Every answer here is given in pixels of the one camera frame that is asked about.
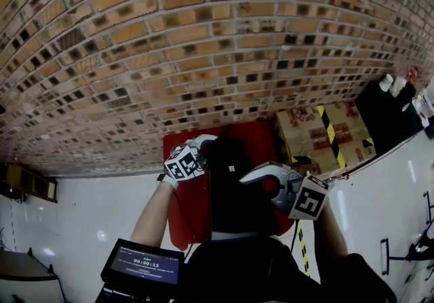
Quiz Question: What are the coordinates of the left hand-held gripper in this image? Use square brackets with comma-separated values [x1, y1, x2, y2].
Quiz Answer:
[163, 134, 220, 182]

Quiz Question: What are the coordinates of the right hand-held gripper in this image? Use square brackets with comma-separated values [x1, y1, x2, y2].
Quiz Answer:
[238, 163, 330, 222]

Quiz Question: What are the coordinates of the black keyboard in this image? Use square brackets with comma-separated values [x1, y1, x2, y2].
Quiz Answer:
[207, 137, 282, 239]

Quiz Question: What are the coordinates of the person's left forearm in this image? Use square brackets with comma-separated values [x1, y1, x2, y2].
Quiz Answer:
[130, 182, 176, 248]

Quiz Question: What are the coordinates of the person's right forearm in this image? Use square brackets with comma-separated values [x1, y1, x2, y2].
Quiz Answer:
[313, 203, 349, 259]

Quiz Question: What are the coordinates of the table with red tablecloth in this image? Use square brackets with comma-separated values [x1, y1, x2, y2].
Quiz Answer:
[162, 120, 296, 251]

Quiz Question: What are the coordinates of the white wristband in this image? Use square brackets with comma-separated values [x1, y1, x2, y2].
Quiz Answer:
[156, 172, 180, 190]

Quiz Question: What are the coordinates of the clear plastic bottle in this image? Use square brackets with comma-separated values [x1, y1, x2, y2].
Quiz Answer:
[324, 171, 351, 184]

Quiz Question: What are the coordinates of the cardboard box with striped tape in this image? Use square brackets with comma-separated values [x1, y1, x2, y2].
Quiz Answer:
[276, 101, 377, 176]

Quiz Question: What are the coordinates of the person's black shirt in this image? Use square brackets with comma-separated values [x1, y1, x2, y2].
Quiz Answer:
[172, 232, 397, 303]

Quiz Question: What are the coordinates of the black side table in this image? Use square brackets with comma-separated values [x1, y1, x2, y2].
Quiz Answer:
[354, 79, 425, 157]

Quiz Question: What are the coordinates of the black timer monitor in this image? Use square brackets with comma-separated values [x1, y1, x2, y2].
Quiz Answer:
[100, 237, 186, 293]

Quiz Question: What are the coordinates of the white bottle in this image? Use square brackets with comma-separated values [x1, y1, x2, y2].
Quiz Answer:
[379, 73, 394, 92]
[389, 76, 408, 98]

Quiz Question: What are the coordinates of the black metal stand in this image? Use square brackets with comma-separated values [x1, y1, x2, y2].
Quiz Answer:
[379, 189, 434, 276]

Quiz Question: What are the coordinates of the wooden stool shelf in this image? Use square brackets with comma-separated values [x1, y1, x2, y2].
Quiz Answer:
[0, 163, 58, 204]

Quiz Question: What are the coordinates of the gray partition board on stand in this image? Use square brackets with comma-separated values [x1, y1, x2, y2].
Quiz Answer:
[0, 249, 66, 303]

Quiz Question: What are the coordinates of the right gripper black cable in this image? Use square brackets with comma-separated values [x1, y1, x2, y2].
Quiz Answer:
[289, 220, 301, 251]

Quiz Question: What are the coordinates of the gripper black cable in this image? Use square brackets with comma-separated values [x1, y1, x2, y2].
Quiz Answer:
[289, 220, 301, 251]
[172, 188, 198, 252]

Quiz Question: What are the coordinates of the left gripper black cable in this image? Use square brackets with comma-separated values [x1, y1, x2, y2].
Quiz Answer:
[172, 188, 198, 252]

